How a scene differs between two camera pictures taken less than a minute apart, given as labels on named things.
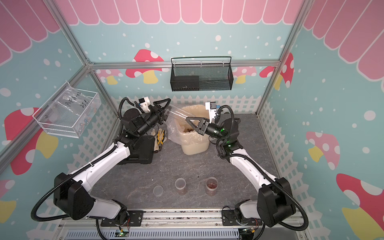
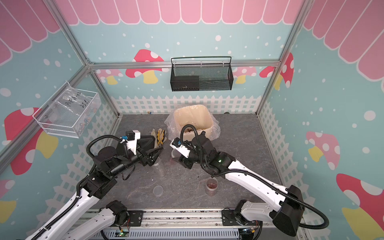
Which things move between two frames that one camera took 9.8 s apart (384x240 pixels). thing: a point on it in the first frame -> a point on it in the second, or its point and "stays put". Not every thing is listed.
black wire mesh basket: (203, 73) stays put
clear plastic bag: (74, 110) stays put
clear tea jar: (177, 112) -> (160, 172)
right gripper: (200, 131) -> (184, 161)
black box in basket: (185, 83) stays put
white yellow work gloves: (159, 135) stays put
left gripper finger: (158, 102) -> (157, 151)
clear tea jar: (211, 185) stays put
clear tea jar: (181, 186) -> (175, 154)
